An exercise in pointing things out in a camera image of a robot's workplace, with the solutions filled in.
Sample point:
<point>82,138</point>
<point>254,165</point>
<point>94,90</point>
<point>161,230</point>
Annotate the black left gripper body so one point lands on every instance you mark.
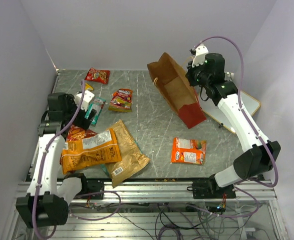
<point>80,121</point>

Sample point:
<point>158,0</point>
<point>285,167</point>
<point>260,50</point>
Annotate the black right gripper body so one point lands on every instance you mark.
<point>196,76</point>

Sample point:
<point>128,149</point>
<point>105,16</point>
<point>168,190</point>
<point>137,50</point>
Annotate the red brown paper bag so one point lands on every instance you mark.
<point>169,78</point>

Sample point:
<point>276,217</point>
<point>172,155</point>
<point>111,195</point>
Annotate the orange Kettle chips bag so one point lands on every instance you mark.
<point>90,151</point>

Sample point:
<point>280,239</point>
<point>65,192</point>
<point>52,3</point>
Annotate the tan paper chips bag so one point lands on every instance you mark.
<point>132,159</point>

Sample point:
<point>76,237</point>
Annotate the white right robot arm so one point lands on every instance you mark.
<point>206,70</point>

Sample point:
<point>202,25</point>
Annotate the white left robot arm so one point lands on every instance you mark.
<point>47,204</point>

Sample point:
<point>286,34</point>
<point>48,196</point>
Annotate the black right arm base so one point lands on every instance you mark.
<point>207,188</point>

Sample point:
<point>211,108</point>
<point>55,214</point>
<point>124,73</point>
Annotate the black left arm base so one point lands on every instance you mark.
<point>95,186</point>

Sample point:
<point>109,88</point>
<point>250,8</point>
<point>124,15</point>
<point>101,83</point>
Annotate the red chips bag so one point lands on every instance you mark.
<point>76,133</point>

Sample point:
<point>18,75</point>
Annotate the colourful fruit candy bag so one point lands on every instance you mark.
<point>121,100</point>

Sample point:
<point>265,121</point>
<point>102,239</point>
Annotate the teal snack packet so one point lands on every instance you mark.
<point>97,104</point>

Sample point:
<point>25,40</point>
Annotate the yellow snack bar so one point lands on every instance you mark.
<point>88,87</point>

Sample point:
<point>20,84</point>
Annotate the small red snack packet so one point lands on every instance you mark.
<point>98,76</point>

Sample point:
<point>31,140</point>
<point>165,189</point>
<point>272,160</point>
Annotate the orange snack packet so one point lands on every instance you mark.
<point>188,151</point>

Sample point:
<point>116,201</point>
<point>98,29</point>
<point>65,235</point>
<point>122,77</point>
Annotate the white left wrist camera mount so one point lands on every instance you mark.
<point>84,99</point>

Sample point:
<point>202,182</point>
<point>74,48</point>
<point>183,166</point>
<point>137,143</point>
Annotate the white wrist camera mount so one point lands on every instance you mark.
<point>198,53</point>
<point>84,99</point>

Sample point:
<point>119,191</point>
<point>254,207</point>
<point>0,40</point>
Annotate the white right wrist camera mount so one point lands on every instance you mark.
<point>198,53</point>

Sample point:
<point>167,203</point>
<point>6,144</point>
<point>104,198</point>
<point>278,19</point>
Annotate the aluminium frame rails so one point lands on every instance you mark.
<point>163,209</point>

